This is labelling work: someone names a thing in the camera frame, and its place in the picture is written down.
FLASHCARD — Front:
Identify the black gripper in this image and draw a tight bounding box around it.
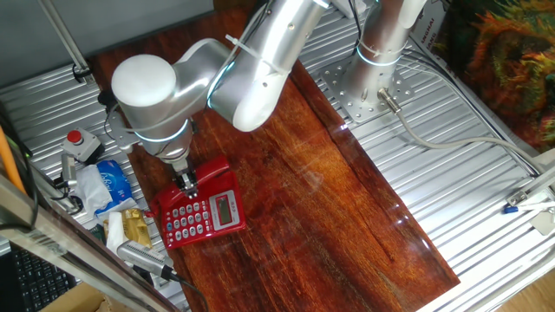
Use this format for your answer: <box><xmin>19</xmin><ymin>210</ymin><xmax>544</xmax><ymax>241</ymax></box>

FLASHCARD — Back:
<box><xmin>173</xmin><ymin>158</ymin><xmax>199</xmax><ymax>199</ymax></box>

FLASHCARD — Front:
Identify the red telephone handset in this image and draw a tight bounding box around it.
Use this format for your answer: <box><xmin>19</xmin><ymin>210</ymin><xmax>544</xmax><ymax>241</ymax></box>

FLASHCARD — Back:
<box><xmin>150</xmin><ymin>154</ymin><xmax>232</xmax><ymax>218</ymax></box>

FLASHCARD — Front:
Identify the red phone cord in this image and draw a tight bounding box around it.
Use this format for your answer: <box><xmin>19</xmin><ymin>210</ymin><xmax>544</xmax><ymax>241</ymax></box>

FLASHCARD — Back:
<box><xmin>144</xmin><ymin>197</ymin><xmax>164</xmax><ymax>220</ymax></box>

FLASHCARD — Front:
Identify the red telephone base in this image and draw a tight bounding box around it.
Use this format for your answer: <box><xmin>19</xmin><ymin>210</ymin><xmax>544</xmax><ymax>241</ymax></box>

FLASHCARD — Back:
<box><xmin>155</xmin><ymin>171</ymin><xmax>247</xmax><ymax>250</ymax></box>

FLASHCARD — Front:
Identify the gold tissue pack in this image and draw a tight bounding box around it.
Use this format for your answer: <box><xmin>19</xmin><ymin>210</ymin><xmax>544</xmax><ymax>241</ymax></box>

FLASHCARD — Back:
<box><xmin>103</xmin><ymin>207</ymin><xmax>153</xmax><ymax>255</ymax></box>

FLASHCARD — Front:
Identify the blue tissue pack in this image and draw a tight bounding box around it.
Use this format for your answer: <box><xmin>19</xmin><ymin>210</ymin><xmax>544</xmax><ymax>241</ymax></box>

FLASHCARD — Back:
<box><xmin>75</xmin><ymin>159</ymin><xmax>139</xmax><ymax>218</ymax></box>

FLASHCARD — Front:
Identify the grey box red stop button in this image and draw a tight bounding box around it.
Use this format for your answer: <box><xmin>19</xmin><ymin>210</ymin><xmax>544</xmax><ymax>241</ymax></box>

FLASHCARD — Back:
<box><xmin>60</xmin><ymin>127</ymin><xmax>104</xmax><ymax>164</ymax></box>

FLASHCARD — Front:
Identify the reddish brown wooden board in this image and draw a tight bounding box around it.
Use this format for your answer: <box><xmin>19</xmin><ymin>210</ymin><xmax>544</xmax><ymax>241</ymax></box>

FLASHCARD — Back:
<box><xmin>88</xmin><ymin>3</ymin><xmax>460</xmax><ymax>312</ymax></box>

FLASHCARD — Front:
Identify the brown cardboard box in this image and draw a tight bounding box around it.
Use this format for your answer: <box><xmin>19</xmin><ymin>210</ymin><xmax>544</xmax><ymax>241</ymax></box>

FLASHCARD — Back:
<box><xmin>38</xmin><ymin>281</ymin><xmax>131</xmax><ymax>312</ymax></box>

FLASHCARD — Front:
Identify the black computer keyboard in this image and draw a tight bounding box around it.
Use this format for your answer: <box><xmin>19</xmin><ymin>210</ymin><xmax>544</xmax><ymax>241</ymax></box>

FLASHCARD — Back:
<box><xmin>10</xmin><ymin>244</ymin><xmax>79</xmax><ymax>312</ymax></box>

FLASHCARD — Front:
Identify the orange pole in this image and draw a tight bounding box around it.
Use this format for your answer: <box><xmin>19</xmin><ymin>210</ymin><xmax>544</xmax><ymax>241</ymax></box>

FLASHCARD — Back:
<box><xmin>0</xmin><ymin>125</ymin><xmax>27</xmax><ymax>194</ymax></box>

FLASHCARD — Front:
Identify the silver robot mounting plate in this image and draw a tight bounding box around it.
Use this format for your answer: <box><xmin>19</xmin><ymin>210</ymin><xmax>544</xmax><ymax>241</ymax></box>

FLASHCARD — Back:
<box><xmin>318</xmin><ymin>55</ymin><xmax>415</xmax><ymax>125</ymax></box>

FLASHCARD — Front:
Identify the grey metal pole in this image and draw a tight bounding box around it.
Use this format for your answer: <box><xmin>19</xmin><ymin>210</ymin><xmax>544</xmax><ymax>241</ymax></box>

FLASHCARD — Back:
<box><xmin>37</xmin><ymin>0</ymin><xmax>96</xmax><ymax>86</ymax></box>

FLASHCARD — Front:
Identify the blue capped white pen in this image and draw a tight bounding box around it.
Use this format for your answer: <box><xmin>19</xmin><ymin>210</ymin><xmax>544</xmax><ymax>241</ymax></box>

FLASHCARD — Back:
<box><xmin>502</xmin><ymin>203</ymin><xmax>555</xmax><ymax>216</ymax></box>

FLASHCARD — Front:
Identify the colourful printed poster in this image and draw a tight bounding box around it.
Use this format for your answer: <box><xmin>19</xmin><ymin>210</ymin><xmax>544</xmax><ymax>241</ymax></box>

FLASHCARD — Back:
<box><xmin>409</xmin><ymin>0</ymin><xmax>555</xmax><ymax>153</ymax></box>

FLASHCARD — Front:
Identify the white paper tag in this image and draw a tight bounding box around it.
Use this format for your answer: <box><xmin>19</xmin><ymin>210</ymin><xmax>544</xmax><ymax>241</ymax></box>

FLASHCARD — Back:
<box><xmin>529</xmin><ymin>211</ymin><xmax>555</xmax><ymax>237</ymax></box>

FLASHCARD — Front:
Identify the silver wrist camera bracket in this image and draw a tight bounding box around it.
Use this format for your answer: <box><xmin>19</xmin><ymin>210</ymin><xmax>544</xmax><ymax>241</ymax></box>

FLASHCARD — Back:
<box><xmin>103</xmin><ymin>114</ymin><xmax>138</xmax><ymax>155</ymax></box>

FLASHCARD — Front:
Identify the black camera cable with plug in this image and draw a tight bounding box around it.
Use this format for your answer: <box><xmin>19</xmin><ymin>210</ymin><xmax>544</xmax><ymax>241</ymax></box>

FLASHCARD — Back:
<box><xmin>95</xmin><ymin>88</ymin><xmax>121</xmax><ymax>144</ymax></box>

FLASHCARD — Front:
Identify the small silver camera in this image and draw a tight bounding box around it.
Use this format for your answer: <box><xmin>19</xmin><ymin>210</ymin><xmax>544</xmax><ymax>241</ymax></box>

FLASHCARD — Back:
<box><xmin>60</xmin><ymin>153</ymin><xmax>79</xmax><ymax>190</ymax></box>

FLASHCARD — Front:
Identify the metal edged frame bar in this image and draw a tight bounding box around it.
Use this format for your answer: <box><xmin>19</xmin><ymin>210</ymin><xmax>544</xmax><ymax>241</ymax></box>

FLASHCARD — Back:
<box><xmin>0</xmin><ymin>172</ymin><xmax>181</xmax><ymax>312</ymax></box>

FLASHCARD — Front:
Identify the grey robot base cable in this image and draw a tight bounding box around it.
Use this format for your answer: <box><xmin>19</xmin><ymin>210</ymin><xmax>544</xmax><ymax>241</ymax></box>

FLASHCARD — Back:
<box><xmin>376</xmin><ymin>88</ymin><xmax>543</xmax><ymax>172</ymax></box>

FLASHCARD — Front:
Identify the aluminium profile bracket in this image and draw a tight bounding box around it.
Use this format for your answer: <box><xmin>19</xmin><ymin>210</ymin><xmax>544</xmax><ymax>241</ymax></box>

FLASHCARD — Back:
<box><xmin>505</xmin><ymin>149</ymin><xmax>555</xmax><ymax>208</ymax></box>

